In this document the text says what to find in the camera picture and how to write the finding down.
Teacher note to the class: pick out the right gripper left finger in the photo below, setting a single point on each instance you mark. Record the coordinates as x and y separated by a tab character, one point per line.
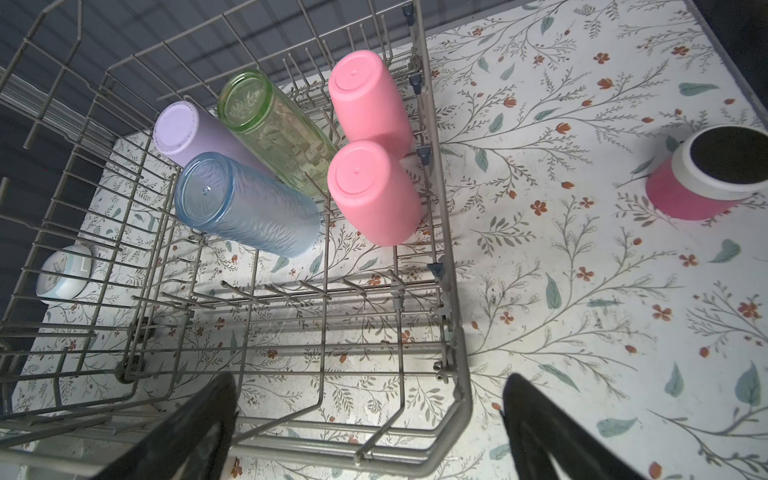
192	443

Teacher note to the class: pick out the lilac cup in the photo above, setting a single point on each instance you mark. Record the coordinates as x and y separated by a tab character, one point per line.
183	131

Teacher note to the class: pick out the green translucent cup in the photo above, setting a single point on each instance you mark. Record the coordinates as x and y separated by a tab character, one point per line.
277	131

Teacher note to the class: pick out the grey wire dish rack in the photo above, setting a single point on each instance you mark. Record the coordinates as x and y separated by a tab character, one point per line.
346	357

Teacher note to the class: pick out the blue translucent cup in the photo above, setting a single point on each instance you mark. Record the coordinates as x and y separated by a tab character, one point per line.
219	196

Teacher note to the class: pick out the floral table mat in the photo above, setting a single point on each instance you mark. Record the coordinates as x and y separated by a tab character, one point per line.
650	331

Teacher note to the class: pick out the pink cup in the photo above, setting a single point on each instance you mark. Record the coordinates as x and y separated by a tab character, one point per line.
375	193
368	103

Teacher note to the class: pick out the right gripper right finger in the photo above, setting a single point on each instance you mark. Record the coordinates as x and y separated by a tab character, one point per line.
541	435

